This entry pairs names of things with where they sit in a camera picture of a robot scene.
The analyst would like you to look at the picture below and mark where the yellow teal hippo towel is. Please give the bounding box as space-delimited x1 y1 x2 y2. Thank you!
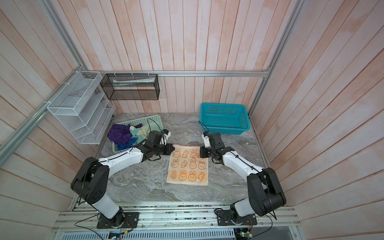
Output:
130 124 150 145

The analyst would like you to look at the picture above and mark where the orange bunny print towel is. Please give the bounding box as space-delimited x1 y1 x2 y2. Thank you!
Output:
167 145 209 186

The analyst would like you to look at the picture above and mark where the light green plastic basket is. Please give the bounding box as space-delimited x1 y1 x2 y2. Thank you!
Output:
108 115 163 153

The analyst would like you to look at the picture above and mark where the teal plastic basket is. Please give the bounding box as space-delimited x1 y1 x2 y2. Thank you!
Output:
200 103 251 135

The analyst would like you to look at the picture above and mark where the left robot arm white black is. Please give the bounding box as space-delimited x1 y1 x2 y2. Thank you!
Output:
71 129 175 226

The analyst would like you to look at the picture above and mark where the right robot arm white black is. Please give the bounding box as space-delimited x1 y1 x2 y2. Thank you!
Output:
200 132 287 222

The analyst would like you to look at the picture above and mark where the blue towel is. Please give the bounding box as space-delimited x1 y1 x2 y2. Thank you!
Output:
117 138 137 151

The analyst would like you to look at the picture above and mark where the purple towel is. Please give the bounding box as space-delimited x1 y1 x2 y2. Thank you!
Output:
108 124 133 145

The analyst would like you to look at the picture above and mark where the green circuit board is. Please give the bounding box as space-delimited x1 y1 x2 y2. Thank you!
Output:
235 231 253 240

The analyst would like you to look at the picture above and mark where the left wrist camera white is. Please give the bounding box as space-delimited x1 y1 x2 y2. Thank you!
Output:
160 129 171 145

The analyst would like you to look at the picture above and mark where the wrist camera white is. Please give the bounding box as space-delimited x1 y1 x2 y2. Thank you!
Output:
202 131 211 148
160 129 171 145

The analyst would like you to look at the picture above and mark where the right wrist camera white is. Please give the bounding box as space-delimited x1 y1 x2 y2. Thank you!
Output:
202 131 211 148

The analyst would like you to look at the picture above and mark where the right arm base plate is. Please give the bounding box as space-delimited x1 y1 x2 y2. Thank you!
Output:
214 208 257 226

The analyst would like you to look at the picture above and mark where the black mesh wall basket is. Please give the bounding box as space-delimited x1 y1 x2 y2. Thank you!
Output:
101 73 160 101

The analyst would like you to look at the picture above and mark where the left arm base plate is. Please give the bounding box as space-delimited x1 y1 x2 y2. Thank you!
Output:
97 211 140 229

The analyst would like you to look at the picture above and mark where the white wire mesh shelf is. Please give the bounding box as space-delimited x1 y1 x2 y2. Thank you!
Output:
48 71 116 145

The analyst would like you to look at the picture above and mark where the white vented cable duct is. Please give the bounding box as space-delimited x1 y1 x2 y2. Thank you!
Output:
54 229 236 240

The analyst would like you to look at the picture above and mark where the aluminium frame bar back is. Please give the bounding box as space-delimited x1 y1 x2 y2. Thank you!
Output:
83 70 269 77

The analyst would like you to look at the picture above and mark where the aluminium frame bar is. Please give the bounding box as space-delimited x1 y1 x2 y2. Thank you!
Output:
1 66 85 167
83 70 269 77

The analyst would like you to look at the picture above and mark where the aluminium mounting rail front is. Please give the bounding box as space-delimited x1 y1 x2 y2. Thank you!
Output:
50 201 301 232

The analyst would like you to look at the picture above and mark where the aluminium frame bar left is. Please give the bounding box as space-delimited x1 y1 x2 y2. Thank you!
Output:
1 66 85 167

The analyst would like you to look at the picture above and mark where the aluminium frame post right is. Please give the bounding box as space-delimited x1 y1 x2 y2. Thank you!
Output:
247 1 307 117

